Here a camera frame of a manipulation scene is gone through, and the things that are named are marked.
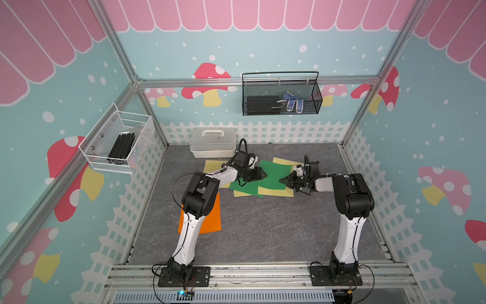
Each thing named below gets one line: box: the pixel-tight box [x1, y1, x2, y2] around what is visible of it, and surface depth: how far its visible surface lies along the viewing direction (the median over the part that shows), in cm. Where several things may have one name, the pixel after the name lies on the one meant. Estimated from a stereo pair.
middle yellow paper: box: [233, 189, 254, 197], surface depth 99 cm
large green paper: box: [241, 159, 292, 198], surface depth 103 cm
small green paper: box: [229, 177, 264, 199], surface depth 100 cm
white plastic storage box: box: [189, 126, 237, 159], surface depth 111 cm
